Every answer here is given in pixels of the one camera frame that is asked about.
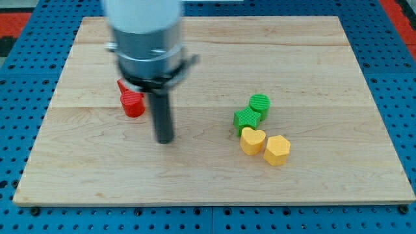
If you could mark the green cylinder block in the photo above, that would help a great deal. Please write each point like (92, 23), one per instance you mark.
(260, 103)

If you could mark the red block behind arm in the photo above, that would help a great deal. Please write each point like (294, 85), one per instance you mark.
(123, 88)

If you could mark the light wooden board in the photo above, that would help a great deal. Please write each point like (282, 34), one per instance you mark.
(88, 153)

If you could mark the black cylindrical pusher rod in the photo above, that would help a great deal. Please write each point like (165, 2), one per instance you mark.
(162, 119)

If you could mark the yellow heart block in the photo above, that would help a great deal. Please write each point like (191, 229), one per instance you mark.
(252, 141)

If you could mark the red cylinder block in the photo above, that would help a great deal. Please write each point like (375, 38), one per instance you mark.
(132, 103)

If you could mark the yellow hexagon block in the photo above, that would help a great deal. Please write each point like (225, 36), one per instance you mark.
(277, 150)

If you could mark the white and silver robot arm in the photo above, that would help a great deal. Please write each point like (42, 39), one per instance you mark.
(151, 55)

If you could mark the green star block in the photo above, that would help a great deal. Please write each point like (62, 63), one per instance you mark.
(246, 118)

